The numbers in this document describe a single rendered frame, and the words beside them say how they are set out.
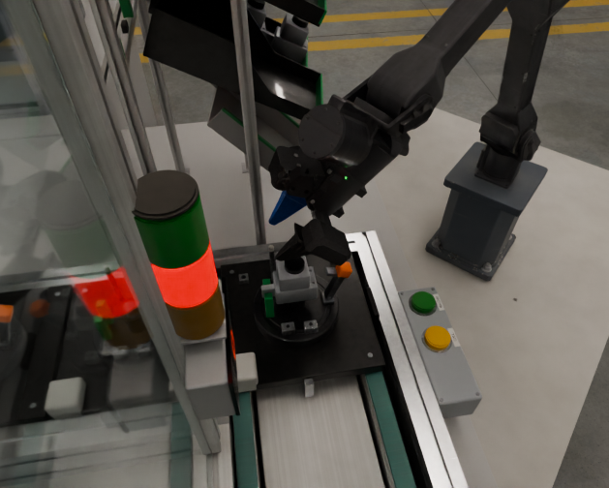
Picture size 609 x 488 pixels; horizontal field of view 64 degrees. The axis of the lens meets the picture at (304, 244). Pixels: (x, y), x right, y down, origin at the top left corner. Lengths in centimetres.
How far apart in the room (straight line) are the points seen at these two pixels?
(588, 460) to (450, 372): 120
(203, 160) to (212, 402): 90
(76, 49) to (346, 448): 63
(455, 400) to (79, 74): 65
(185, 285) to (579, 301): 86
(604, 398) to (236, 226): 149
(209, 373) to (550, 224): 94
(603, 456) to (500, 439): 112
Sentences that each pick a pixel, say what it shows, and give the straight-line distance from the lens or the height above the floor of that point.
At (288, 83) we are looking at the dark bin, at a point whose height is 121.
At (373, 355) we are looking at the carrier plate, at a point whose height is 97.
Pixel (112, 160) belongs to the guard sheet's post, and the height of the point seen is 146.
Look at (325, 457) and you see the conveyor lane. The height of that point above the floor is 92.
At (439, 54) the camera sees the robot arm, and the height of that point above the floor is 139.
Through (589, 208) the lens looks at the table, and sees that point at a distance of 131.
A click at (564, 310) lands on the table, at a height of 86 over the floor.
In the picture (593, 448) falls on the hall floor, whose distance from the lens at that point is 199.
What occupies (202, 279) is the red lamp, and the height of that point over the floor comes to 134.
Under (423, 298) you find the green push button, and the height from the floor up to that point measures 97.
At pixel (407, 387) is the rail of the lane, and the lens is 77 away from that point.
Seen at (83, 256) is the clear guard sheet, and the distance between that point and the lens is 28.
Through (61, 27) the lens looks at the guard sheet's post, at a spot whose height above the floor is 154.
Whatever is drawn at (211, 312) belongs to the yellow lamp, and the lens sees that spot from 43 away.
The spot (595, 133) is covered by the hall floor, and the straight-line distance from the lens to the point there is 333.
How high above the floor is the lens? 164
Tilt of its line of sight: 48 degrees down
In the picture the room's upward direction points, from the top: straight up
